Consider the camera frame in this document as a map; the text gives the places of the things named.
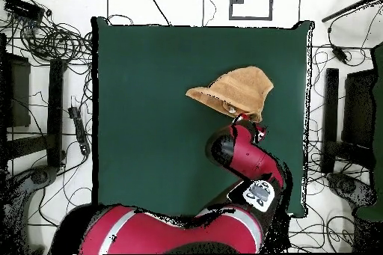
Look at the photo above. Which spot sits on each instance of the tan terry towel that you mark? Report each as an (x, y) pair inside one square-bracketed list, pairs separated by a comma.
[(242, 90)]

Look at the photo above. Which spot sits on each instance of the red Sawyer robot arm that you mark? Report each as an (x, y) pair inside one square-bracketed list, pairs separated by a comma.
[(179, 234)]

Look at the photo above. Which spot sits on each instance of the black flat panel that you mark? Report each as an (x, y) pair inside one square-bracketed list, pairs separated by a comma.
[(18, 93), (357, 108)]

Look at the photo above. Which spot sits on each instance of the dark green tablecloth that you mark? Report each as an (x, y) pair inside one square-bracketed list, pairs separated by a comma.
[(149, 117)]

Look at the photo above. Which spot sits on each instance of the black power adapter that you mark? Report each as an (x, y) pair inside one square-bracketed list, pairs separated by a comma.
[(339, 54)]

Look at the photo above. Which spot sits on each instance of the grey chair base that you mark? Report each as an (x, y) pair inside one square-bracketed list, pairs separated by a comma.
[(39, 175), (347, 186)]

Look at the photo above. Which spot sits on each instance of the black tripod pole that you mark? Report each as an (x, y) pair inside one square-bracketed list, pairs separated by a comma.
[(344, 11)]

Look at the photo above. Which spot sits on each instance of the black power strip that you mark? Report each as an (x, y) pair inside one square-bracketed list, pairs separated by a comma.
[(79, 129)]

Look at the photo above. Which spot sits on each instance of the black device box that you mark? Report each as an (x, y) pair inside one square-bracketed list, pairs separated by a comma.
[(24, 8)]

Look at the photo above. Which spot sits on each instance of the black frame bar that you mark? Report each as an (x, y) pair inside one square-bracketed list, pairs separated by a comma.
[(55, 111), (331, 111)]

